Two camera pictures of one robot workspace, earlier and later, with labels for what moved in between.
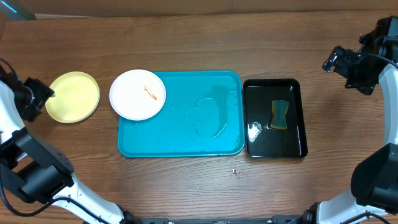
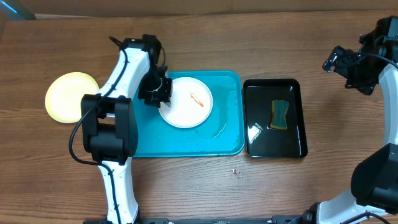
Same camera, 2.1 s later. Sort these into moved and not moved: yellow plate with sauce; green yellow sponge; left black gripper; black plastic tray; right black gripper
Moved: left black gripper
Not moved: black plastic tray; yellow plate with sauce; green yellow sponge; right black gripper
